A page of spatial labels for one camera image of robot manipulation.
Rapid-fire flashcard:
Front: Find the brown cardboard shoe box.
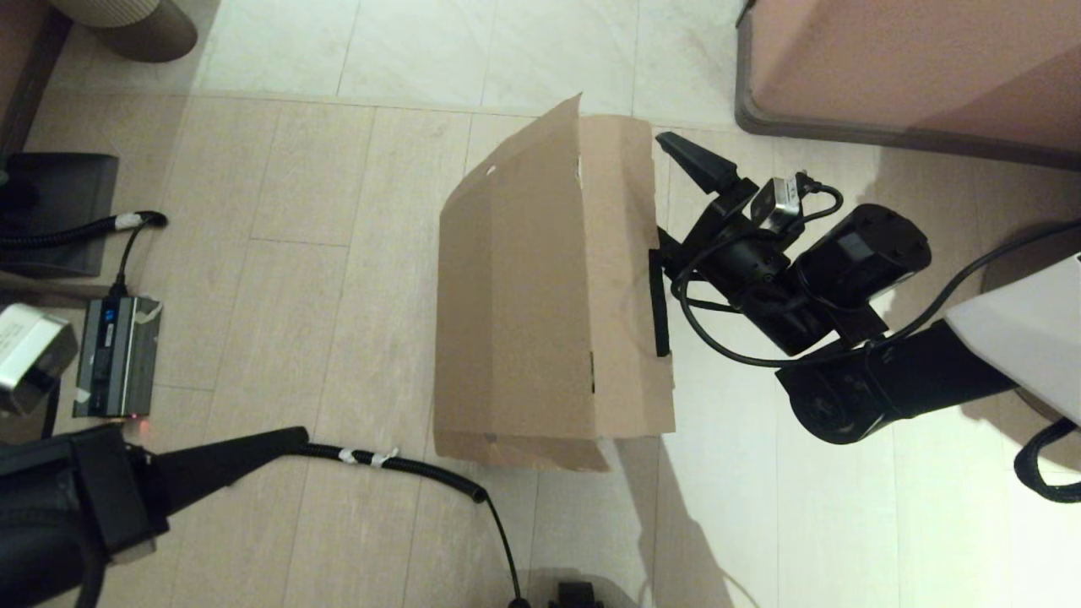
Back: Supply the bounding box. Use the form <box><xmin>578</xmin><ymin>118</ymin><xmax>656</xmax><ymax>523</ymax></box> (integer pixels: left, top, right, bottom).
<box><xmin>432</xmin><ymin>92</ymin><xmax>677</xmax><ymax>474</ymax></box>

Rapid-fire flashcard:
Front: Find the black coiled cable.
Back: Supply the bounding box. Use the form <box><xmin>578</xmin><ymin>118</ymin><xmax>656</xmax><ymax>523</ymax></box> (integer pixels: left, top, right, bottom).
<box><xmin>296</xmin><ymin>441</ymin><xmax>531</xmax><ymax>608</ymax></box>

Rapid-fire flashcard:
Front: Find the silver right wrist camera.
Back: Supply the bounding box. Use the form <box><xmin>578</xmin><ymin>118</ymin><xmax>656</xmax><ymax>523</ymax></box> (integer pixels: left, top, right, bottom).
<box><xmin>749</xmin><ymin>174</ymin><xmax>806</xmax><ymax>236</ymax></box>

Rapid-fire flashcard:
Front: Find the grey and black robot base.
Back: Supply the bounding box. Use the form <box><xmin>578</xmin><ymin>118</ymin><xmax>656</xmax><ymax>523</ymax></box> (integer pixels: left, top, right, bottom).
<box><xmin>549</xmin><ymin>582</ymin><xmax>606</xmax><ymax>608</ymax></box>

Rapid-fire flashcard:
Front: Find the brown wooden furniture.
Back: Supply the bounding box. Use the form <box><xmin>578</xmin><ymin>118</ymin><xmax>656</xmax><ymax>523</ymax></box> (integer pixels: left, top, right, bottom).
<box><xmin>0</xmin><ymin>0</ymin><xmax>73</xmax><ymax>161</ymax></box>

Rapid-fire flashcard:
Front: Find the short black power cable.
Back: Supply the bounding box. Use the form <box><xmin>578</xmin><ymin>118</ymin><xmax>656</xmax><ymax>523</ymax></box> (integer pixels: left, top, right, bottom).
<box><xmin>112</xmin><ymin>220</ymin><xmax>168</xmax><ymax>301</ymax></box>

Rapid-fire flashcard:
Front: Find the thin black camera cable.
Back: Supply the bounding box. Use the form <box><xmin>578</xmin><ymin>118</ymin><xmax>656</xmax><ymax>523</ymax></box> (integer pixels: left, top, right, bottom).
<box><xmin>674</xmin><ymin>172</ymin><xmax>846</xmax><ymax>369</ymax></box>

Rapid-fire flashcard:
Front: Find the round dark brown stand base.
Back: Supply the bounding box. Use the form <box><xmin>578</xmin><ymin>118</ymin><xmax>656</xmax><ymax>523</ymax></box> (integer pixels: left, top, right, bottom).
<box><xmin>981</xmin><ymin>221</ymin><xmax>1081</xmax><ymax>425</ymax></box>

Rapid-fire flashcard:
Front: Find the round beige ribbed basket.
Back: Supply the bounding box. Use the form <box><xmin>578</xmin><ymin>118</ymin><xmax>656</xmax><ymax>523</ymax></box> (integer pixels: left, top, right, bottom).
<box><xmin>51</xmin><ymin>0</ymin><xmax>200</xmax><ymax>64</ymax></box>

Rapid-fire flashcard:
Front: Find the grey power inverter box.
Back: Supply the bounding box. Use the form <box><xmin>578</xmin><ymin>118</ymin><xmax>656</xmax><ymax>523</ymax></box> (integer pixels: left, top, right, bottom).
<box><xmin>73</xmin><ymin>295</ymin><xmax>164</xmax><ymax>420</ymax></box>

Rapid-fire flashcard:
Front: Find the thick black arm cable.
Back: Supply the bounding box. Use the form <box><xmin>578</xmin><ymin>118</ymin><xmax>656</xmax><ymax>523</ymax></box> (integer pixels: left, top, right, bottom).
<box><xmin>878</xmin><ymin>220</ymin><xmax>1081</xmax><ymax>504</ymax></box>

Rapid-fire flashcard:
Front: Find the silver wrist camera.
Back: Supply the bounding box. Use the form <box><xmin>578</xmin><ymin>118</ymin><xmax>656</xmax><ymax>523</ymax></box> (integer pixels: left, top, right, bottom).
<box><xmin>0</xmin><ymin>303</ymin><xmax>79</xmax><ymax>415</ymax></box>
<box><xmin>749</xmin><ymin>174</ymin><xmax>806</xmax><ymax>236</ymax></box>

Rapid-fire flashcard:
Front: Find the dark grey plastic bin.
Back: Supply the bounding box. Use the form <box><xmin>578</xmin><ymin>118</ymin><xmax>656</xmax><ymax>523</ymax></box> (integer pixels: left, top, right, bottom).
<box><xmin>0</xmin><ymin>152</ymin><xmax>121</xmax><ymax>280</ymax></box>

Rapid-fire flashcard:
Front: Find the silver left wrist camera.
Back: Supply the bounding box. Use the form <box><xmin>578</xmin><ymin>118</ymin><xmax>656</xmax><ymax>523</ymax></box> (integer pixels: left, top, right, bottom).
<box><xmin>0</xmin><ymin>303</ymin><xmax>79</xmax><ymax>415</ymax></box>

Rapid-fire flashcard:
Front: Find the black corrugated hose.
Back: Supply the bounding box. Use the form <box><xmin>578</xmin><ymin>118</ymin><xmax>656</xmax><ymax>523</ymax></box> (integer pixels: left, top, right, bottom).
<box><xmin>0</xmin><ymin>211</ymin><xmax>170</xmax><ymax>252</ymax></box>

